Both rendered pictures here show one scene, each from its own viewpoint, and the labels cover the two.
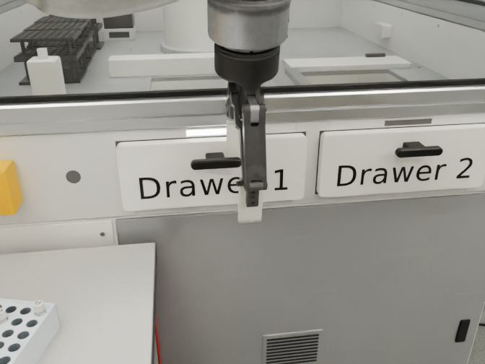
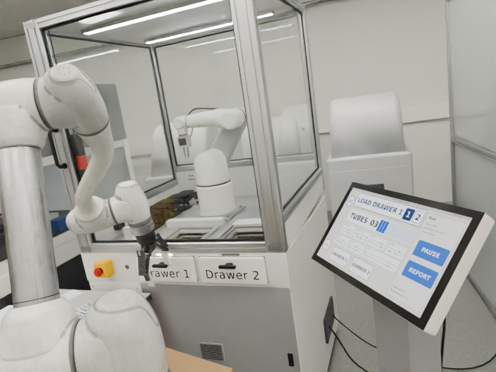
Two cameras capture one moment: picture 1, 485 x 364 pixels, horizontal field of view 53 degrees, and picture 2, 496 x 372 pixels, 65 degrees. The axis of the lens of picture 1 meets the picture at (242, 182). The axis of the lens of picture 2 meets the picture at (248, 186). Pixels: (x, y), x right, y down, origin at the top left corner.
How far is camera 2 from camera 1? 1.26 m
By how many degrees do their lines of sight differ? 31
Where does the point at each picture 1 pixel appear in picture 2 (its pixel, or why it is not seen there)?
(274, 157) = (182, 265)
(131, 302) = not seen: hidden behind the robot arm
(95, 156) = (132, 260)
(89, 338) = not seen: hidden behind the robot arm
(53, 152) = (120, 258)
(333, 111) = (201, 249)
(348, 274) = (226, 318)
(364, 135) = (211, 259)
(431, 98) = (235, 246)
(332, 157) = (202, 266)
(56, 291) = not seen: hidden behind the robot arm
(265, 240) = (190, 297)
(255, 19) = (134, 229)
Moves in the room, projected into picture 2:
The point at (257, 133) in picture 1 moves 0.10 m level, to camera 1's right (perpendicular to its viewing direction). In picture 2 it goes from (140, 258) to (161, 260)
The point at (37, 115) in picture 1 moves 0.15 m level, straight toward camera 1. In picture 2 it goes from (116, 246) to (101, 260)
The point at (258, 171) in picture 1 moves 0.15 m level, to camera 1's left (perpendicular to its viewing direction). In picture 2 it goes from (141, 269) to (114, 266)
